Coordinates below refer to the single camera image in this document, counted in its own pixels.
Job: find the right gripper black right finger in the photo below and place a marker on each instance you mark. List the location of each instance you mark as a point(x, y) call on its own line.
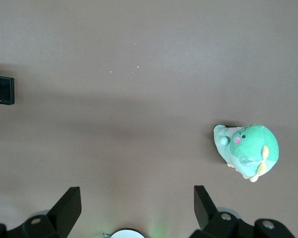
point(206, 213)

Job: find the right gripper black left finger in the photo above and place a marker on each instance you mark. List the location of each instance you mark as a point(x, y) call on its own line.
point(62, 213)

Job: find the black flip phone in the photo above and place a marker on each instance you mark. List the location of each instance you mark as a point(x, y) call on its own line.
point(1, 89)

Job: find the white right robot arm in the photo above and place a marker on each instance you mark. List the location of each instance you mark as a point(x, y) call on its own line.
point(126, 234)

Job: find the green dinosaur plush toy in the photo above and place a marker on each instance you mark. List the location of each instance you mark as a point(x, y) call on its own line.
point(254, 146)

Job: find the brown table mat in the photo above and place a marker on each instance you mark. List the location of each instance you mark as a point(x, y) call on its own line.
point(139, 111)

